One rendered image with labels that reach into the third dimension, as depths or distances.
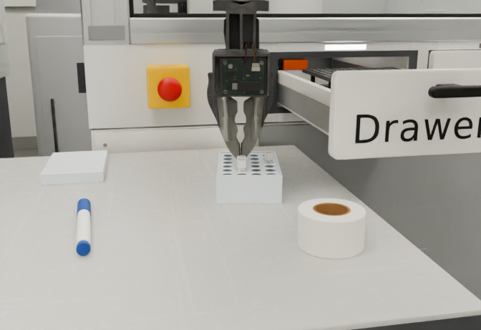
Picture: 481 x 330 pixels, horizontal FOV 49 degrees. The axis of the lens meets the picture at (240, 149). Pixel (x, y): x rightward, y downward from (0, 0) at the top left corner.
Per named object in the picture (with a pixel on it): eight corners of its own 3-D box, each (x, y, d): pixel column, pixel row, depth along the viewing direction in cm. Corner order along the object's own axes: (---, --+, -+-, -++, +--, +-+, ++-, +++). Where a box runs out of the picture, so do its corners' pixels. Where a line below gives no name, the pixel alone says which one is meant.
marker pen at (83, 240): (91, 256, 53) (91, 241, 53) (75, 258, 53) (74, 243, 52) (91, 209, 66) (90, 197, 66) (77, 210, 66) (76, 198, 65)
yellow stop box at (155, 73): (191, 109, 91) (190, 66, 89) (148, 110, 89) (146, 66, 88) (188, 104, 96) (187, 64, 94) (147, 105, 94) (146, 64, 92)
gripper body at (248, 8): (210, 101, 65) (208, -1, 62) (212, 91, 74) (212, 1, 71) (272, 101, 65) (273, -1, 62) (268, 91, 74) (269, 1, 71)
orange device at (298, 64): (308, 81, 136) (308, 59, 134) (266, 82, 134) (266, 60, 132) (303, 79, 140) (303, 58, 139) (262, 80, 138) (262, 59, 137)
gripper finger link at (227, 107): (217, 169, 69) (216, 99, 67) (218, 157, 75) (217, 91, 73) (240, 169, 69) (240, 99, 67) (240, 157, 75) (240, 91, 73)
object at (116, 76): (590, 110, 112) (601, 39, 108) (89, 129, 93) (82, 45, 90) (387, 67, 202) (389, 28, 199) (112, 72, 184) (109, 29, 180)
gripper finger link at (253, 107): (240, 169, 69) (240, 99, 67) (240, 157, 75) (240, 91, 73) (264, 169, 69) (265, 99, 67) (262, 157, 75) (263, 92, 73)
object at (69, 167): (103, 182, 77) (102, 170, 77) (40, 185, 75) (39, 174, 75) (107, 159, 89) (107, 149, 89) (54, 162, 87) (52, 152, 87)
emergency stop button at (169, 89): (182, 102, 88) (182, 77, 87) (158, 102, 87) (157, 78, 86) (181, 99, 91) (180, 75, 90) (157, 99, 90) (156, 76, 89)
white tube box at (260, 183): (281, 203, 68) (282, 175, 67) (216, 203, 68) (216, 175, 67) (275, 175, 80) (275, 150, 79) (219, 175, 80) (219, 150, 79)
